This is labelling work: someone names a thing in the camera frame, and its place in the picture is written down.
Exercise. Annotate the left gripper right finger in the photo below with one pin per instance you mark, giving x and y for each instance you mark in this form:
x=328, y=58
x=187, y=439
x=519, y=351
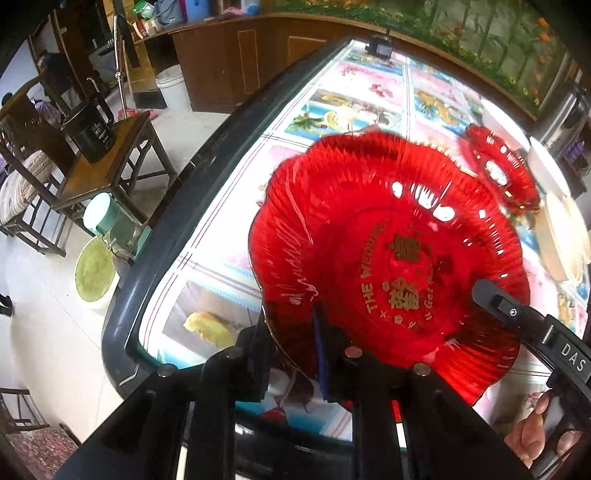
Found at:
x=388, y=442

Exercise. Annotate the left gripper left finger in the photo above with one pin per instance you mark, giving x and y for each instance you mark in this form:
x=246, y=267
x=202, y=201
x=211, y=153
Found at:
x=199, y=405

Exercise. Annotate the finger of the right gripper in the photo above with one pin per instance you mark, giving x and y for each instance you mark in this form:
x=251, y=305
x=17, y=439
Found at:
x=521, y=319

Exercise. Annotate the beige plastic bowl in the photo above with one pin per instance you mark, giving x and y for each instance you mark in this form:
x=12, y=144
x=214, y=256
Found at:
x=563, y=238

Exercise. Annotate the large red plastic plate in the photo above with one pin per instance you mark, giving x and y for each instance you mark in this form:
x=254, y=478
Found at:
x=388, y=238

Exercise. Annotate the small white foam bowl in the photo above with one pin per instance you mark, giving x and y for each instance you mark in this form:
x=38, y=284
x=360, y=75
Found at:
x=546, y=170

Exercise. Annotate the small red plastic plate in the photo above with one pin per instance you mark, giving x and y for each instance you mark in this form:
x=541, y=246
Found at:
x=502, y=171

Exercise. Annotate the right hand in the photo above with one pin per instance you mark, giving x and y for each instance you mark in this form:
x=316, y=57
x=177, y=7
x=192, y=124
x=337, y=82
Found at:
x=528, y=438

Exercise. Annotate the colourful fruit tablecloth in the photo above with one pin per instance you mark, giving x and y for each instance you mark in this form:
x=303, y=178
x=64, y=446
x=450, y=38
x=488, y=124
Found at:
x=212, y=274

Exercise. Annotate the green lidded bin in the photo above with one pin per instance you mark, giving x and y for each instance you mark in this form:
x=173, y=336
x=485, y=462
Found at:
x=95, y=275

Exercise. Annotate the steel thermos jug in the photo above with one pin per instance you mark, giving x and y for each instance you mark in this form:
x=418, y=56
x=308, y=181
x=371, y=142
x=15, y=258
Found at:
x=563, y=118

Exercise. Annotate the teal plastic cup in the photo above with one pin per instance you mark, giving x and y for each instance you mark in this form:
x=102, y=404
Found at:
x=101, y=214

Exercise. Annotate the dark wooden side table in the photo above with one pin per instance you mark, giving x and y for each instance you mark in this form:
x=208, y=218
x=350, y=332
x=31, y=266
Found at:
x=137, y=155

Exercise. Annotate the black electric kettle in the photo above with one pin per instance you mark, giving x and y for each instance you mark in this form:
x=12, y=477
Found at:
x=89, y=126

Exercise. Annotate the wooden chair with cushion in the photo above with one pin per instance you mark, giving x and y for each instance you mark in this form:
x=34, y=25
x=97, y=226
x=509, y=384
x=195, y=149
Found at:
x=34, y=151

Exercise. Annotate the white plastic bucket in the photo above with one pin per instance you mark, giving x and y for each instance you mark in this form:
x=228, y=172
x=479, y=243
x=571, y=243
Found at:
x=171, y=85

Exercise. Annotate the wooden counter cabinet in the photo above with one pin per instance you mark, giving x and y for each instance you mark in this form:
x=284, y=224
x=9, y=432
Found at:
x=226, y=62

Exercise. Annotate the small black box device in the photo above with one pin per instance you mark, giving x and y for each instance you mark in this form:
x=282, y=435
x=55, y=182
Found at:
x=380, y=46

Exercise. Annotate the artificial flower wall panel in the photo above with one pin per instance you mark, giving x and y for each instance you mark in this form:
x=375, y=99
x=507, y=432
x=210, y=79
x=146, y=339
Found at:
x=508, y=42

